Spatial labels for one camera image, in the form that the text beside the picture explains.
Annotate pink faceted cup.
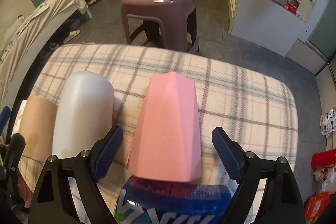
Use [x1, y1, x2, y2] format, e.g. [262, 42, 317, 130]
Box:
[127, 72, 202, 182]

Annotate white printed paper cup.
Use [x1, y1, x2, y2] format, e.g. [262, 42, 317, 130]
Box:
[12, 100, 27, 134]

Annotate brown paper cup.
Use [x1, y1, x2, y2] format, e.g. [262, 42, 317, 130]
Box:
[19, 96, 58, 162]

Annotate white plastic cup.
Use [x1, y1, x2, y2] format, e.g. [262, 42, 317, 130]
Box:
[52, 71, 114, 159]

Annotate orange snack bag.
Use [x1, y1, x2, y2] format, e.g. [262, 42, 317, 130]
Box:
[305, 192, 330, 223]

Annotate red snack package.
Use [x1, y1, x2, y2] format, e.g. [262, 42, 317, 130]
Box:
[310, 148, 336, 169]

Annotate bed with beige cover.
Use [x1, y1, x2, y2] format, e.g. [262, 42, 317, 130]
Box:
[0, 0, 93, 109]

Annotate blue green drink bottle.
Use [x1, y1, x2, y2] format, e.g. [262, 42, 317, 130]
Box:
[114, 176, 232, 223]

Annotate plaid blanket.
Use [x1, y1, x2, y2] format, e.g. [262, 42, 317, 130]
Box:
[18, 43, 300, 224]

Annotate white blue tissue pack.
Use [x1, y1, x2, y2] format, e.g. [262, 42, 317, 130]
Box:
[319, 106, 336, 138]

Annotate green slipper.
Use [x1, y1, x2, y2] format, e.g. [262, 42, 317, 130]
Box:
[63, 30, 81, 44]

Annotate purple plastic stool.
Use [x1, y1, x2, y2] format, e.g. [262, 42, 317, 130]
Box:
[121, 0, 199, 54]

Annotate white wardrobe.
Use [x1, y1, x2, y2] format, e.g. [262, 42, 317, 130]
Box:
[230, 0, 325, 56]

